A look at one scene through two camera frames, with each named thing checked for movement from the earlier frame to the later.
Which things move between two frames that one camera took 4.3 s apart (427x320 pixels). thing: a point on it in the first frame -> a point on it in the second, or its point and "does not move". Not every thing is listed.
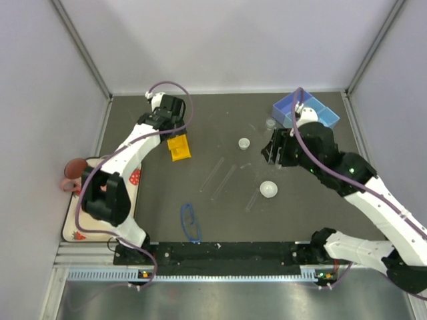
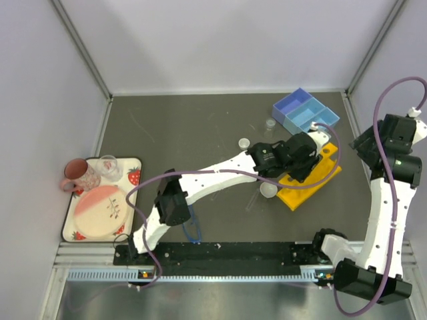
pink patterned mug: x=73 y=171 does not move
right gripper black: x=281 y=139 -> x=362 y=143
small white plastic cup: x=243 y=143 does not move
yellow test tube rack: x=179 y=147 -> x=293 y=197
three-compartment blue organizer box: x=282 y=111 does not move
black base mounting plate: x=224 y=258 does not move
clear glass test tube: x=250 y=203 does not move
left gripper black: x=179 y=122 -> x=310 y=163
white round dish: x=268 y=189 does not move
